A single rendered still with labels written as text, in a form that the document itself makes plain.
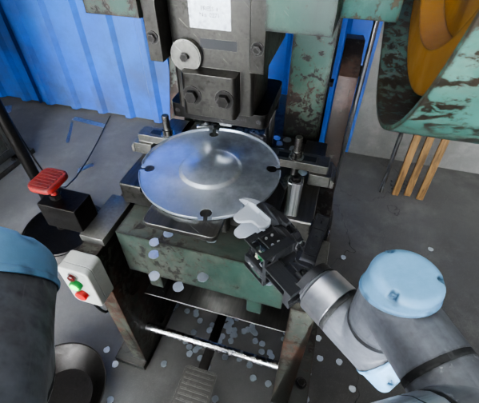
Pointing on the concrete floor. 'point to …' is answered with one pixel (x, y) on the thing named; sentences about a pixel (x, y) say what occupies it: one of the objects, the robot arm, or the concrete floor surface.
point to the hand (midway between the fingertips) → (248, 203)
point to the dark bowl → (77, 374)
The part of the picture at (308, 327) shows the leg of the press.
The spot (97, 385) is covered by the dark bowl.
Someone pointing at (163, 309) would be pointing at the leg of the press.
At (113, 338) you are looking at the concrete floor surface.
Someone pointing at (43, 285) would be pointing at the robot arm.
